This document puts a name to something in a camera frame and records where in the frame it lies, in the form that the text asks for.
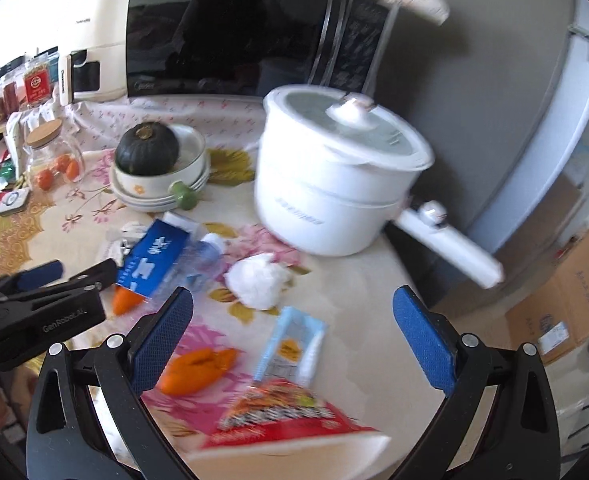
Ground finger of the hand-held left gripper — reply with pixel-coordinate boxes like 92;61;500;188
4;258;118;307
0;259;64;295

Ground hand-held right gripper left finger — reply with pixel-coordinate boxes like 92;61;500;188
26;286;195;480

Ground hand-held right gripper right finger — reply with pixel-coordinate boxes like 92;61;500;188
389;285;562;480

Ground long orange peel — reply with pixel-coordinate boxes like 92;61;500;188
112;285;148;317

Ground blue drink carton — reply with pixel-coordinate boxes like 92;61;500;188
116;211;206;306

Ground white tissue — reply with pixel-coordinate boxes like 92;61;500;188
224;252;294;311

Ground curled orange peel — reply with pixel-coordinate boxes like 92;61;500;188
157;347;238;395

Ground clear plastic bottle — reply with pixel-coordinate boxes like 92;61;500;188
174;232;225;293

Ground white plate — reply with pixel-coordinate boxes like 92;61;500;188
114;180;208;214
109;165;210;207

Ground glass jar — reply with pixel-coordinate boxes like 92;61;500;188
24;119;85;192

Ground light blue snack wrapper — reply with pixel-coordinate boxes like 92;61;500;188
252;306;329;386

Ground dark green squash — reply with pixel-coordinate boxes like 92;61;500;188
114;122;180;177

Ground bamboo jar lid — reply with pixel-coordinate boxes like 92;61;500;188
27;119;63;149

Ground red instant noodle cup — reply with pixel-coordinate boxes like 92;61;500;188
200;377;392;466

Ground white flower-print bowl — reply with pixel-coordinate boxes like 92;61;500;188
112;124;211;211

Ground white electric cooking pot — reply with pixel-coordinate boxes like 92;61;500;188
253;85;505;290

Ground red label jar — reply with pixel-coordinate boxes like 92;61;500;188
23;55;52;108

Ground white small-print cloth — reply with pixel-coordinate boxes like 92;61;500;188
69;94;275;153

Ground grey refrigerator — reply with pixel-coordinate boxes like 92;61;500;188
469;0;589;256

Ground glass pot lid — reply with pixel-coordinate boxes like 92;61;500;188
273;85;429;170

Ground cream air fryer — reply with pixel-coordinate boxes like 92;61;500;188
59;0;134;106

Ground black microwave oven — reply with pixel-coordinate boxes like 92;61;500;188
126;0;392;98

